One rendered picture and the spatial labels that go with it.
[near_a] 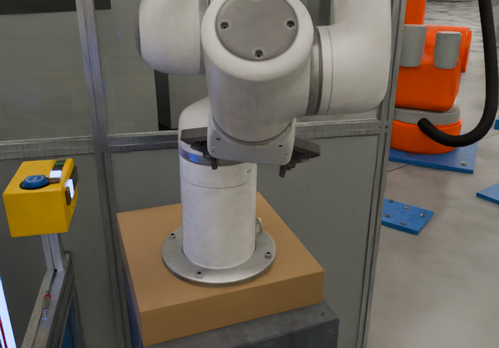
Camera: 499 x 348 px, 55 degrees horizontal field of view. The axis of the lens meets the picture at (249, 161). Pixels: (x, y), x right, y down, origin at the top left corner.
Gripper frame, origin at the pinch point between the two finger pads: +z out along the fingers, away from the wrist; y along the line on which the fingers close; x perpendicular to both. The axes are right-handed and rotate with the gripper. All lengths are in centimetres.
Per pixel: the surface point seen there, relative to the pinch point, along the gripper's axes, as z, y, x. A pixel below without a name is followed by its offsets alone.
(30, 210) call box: 24.0, 38.5, 6.0
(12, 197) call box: 21.8, 41.1, 4.4
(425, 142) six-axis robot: 298, -133, -130
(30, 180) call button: 23.0, 39.4, 0.9
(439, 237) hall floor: 214, -110, -38
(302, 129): 72, -13, -36
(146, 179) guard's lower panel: 74, 31, -15
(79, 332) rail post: 55, 35, 27
